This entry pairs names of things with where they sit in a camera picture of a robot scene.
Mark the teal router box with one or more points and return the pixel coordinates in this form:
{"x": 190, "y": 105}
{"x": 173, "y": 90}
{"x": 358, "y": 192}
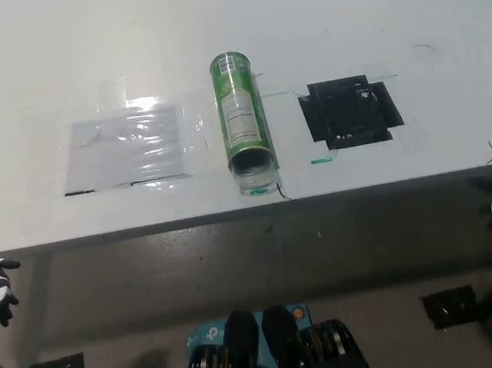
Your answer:
{"x": 207, "y": 331}

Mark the green chips can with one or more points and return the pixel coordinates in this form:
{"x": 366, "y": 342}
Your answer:
{"x": 239, "y": 111}

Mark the black tape square patch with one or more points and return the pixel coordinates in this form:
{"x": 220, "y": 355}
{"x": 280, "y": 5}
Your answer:
{"x": 349, "y": 112}

